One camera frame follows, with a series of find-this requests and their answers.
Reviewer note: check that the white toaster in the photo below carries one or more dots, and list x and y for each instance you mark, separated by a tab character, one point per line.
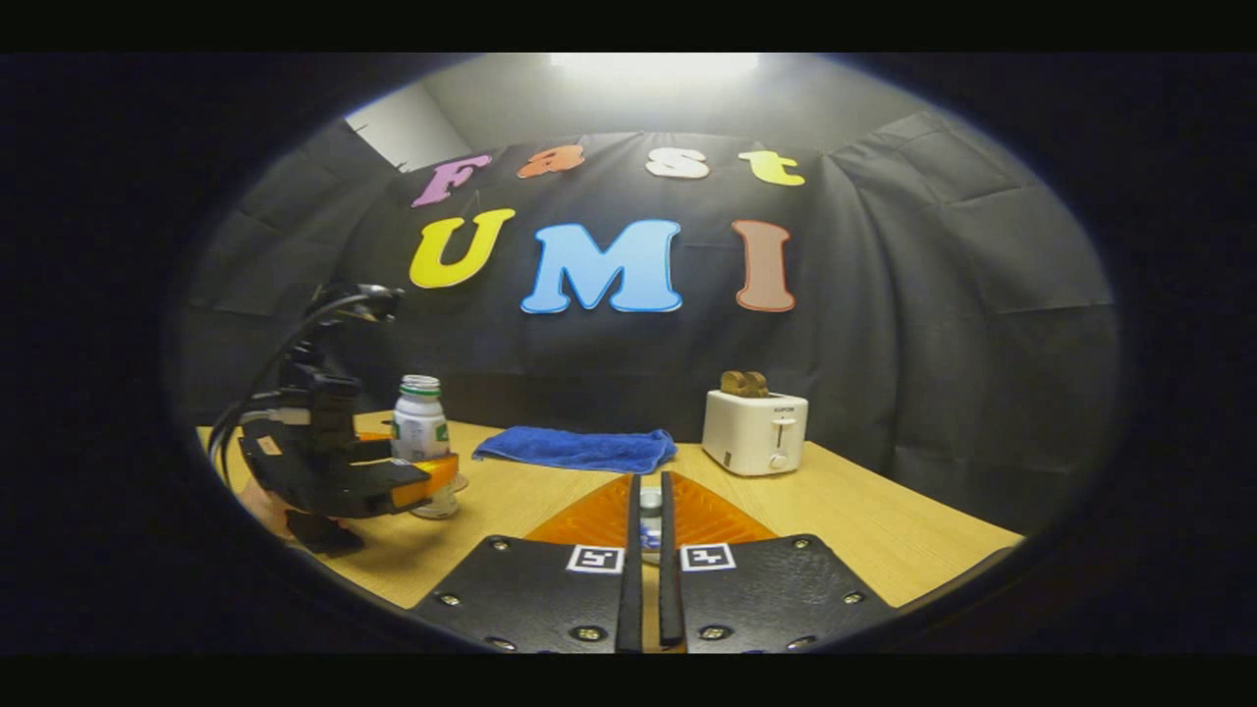
751	432

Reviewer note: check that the brown toast slice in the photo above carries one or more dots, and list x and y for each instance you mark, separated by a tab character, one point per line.
733	384
756	385

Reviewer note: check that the black backdrop cloth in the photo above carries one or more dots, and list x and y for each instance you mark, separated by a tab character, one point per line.
933	314

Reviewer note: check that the white water bottle green label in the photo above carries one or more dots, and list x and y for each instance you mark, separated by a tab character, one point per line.
417	422

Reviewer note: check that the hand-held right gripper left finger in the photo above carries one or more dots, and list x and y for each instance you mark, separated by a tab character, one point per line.
631	589

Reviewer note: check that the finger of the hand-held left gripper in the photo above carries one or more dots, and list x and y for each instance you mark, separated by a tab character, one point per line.
422	483
373	450

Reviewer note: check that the blue towel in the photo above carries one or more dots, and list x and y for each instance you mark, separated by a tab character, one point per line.
579	448

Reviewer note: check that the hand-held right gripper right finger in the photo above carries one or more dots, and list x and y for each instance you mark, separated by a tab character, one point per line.
670	599

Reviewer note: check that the ceiling light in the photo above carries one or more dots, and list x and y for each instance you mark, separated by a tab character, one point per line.
653	67

